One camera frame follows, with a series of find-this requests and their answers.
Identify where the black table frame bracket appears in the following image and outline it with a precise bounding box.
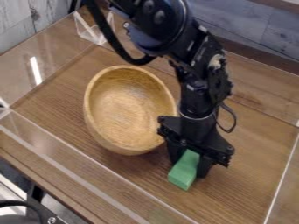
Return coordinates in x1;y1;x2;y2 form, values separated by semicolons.
25;185;69;224

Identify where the clear acrylic tray wall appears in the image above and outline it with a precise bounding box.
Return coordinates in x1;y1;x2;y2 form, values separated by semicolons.
0;108;198;224

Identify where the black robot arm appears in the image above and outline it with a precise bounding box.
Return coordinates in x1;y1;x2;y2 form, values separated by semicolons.
85;0;234;179

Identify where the green rectangular stick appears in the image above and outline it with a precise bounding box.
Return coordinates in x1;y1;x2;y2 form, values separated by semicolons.
166;150;201;191

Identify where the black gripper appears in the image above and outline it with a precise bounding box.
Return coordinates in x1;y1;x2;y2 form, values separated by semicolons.
157;115;234;179

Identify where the wooden bowl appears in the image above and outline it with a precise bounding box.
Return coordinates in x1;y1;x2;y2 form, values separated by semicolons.
82;65;177;156

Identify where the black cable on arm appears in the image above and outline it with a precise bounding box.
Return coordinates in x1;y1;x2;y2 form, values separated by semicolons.
213;101;238;134

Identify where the clear acrylic corner bracket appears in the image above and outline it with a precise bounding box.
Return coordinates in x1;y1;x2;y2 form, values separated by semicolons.
73;11;108;46

